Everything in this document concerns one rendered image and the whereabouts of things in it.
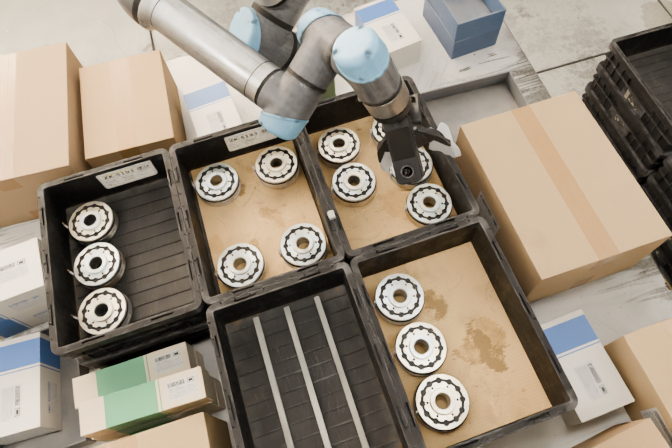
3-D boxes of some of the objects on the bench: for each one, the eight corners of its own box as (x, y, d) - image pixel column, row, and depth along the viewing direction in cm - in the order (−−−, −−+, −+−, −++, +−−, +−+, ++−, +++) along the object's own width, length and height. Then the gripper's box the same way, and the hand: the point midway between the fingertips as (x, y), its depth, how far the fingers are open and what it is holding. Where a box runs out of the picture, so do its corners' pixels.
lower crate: (83, 227, 142) (60, 207, 132) (194, 192, 146) (181, 170, 135) (102, 377, 124) (77, 368, 114) (229, 334, 128) (216, 321, 117)
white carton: (520, 337, 124) (531, 328, 116) (567, 319, 126) (581, 308, 118) (566, 427, 115) (582, 423, 107) (616, 406, 117) (635, 401, 109)
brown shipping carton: (103, 104, 161) (78, 68, 146) (177, 86, 162) (159, 49, 148) (111, 190, 147) (84, 159, 133) (192, 169, 149) (174, 137, 135)
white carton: (8, 354, 127) (-16, 346, 119) (59, 340, 128) (39, 331, 120) (6, 445, 118) (-20, 442, 110) (61, 429, 119) (40, 426, 111)
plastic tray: (441, 161, 147) (444, 151, 142) (417, 103, 156) (418, 92, 151) (535, 137, 149) (540, 126, 144) (505, 81, 158) (509, 70, 153)
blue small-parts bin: (422, 14, 171) (424, -3, 165) (465, 0, 173) (468, -17, 167) (451, 59, 163) (454, 43, 156) (495, 44, 164) (501, 27, 158)
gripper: (443, 62, 90) (468, 124, 106) (334, 93, 97) (373, 147, 113) (449, 104, 86) (474, 162, 102) (335, 133, 93) (375, 183, 109)
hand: (422, 166), depth 107 cm, fingers open, 14 cm apart
